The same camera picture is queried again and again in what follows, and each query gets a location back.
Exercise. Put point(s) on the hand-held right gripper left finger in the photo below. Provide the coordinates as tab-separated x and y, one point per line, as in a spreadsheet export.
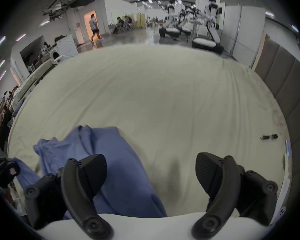
75	191

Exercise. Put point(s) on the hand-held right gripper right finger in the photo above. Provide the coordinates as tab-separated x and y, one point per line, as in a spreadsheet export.
226	184

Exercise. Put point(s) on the blue garment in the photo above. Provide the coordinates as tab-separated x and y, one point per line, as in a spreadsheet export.
125	171

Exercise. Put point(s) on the small black clip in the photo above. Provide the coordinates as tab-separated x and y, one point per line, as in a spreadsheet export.
265	137
274	136

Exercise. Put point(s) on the white hand controller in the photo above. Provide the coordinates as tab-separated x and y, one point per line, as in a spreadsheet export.
281	212

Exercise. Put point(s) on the white and blue packet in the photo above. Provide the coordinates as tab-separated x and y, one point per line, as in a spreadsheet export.
287	150

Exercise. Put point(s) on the standing group of people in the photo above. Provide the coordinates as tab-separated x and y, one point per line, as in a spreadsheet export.
1	114

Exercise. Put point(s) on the bed with beige sheet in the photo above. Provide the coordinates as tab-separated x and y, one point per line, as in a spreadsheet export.
152	96

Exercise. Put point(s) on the padded grey headboard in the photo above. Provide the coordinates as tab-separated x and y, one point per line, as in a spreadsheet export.
290	84

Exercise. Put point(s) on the white washing machine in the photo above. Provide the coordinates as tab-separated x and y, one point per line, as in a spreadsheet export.
68	47

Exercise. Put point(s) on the tall white humanoid robot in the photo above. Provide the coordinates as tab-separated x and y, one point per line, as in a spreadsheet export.
211	21

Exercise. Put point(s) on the white robot on black base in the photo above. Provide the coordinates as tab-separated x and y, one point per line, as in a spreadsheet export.
186	25
168	21

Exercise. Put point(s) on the seated group of people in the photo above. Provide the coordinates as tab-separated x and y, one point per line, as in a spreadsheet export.
122	23

